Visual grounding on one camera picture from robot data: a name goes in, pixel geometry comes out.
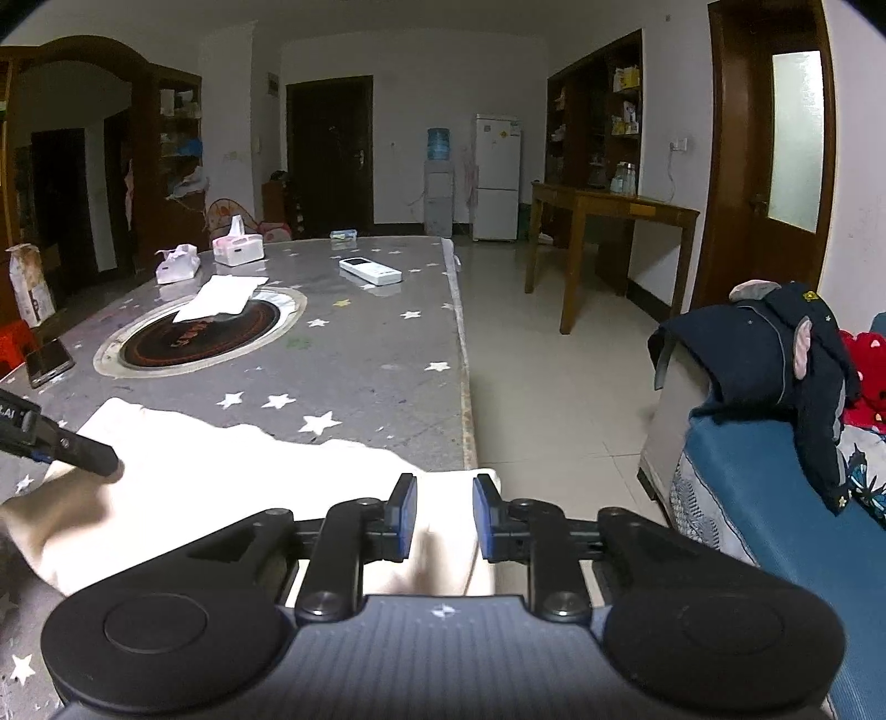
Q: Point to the white tissue box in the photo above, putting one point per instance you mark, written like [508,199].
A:
[178,266]
[239,248]

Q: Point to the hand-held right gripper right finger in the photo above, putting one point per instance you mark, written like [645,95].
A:
[483,520]

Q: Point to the clear glass bottles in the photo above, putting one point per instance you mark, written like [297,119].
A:
[623,178]

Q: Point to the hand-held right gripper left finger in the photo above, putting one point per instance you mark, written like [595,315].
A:
[408,518]

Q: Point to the white wall socket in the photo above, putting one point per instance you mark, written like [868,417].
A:
[679,145]

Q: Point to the pink cartoon child seat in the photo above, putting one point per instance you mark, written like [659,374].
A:
[225,218]

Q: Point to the arched wooden cabinet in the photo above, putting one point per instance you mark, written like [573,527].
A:
[149,138]

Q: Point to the white flat remote device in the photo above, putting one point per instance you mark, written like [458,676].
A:
[370,271]

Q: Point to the dark wooden wall shelf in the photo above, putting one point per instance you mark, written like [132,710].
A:
[595,111]

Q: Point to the grey star-print tablecloth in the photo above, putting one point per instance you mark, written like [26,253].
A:
[374,346]

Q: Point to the navy blue jacket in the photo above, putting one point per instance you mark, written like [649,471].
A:
[754,360]

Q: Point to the wooden door with frosted glass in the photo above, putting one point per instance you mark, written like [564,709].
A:
[740,152]

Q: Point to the blue sofa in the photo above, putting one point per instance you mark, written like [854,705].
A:
[747,498]

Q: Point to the dark entrance door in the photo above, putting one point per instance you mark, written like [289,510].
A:
[330,156]

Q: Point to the white refrigerator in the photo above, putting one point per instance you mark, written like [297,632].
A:
[496,176]

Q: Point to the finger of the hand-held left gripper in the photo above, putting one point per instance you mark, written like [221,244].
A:
[83,451]

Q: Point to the blue water bottle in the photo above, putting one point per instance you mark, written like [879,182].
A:
[438,145]

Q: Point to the round black induction cooker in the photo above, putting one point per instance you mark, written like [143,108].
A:
[201,339]

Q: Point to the dark smartphone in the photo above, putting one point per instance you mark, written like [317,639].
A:
[50,361]

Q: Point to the red plastic stool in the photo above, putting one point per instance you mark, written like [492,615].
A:
[14,346]

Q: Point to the cream cloth garment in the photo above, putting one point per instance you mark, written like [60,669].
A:
[228,484]

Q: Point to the brown paper bag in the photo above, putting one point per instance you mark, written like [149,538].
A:
[29,287]

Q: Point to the white water dispenser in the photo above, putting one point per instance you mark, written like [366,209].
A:
[438,197]

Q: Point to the wooden side table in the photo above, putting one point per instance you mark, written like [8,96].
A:
[616,208]

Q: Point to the white folded tissue sheet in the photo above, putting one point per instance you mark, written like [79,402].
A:
[218,294]

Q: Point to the small blue-lidded container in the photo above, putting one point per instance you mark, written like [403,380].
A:
[343,235]

